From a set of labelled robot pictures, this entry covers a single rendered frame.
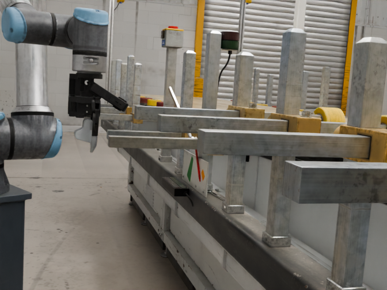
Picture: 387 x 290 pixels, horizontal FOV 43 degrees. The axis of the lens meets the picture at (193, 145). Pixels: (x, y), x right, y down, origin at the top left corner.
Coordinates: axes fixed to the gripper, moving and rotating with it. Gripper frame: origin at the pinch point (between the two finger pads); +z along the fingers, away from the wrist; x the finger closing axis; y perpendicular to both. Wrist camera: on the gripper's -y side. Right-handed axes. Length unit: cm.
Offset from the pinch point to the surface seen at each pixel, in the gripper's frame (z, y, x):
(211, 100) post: -14.4, -33.4, -2.2
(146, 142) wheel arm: -1.9, -14.1, 1.6
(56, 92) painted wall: 13, -5, -768
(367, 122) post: -15, -33, 73
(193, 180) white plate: 10.5, -31.1, -6.5
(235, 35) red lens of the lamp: -34, -39, -1
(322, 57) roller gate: -86, -519, -760
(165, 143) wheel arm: -1.9, -19.5, 1.6
